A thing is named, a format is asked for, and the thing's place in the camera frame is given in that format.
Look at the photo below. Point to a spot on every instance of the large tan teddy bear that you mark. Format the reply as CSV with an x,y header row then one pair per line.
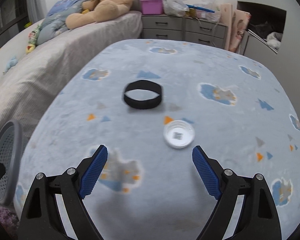
x,y
98,11

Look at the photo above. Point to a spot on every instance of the pink patterned folded mat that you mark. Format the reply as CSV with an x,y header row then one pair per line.
x,y
237,22

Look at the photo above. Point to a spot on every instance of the light blue folded blanket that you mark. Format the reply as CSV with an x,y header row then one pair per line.
x,y
54,23

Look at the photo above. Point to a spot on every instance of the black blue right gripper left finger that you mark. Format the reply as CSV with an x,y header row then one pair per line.
x,y
40,218

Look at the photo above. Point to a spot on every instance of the white plastic lid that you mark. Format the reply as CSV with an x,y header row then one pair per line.
x,y
178,134

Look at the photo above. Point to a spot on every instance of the blue stick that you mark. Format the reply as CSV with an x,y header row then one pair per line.
x,y
199,8

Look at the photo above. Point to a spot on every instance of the green yellow plush doll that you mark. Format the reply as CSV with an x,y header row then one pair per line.
x,y
33,37

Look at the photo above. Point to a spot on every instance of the small blue plush toy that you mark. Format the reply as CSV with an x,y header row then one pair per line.
x,y
13,61

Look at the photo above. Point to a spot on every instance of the purple plastic box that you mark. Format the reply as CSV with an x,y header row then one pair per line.
x,y
151,7

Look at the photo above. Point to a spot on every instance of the grey drawer nightstand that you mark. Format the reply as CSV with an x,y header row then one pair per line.
x,y
164,27

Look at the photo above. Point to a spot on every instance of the bed with grey sheet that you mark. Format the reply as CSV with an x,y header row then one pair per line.
x,y
28,88

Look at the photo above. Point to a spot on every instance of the grey perforated trash basket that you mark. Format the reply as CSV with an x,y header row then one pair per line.
x,y
11,151

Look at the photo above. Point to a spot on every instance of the clear plastic bag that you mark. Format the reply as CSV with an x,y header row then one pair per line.
x,y
214,14
175,7

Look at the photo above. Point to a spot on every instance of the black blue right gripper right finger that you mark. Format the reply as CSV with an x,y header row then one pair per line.
x,y
258,218

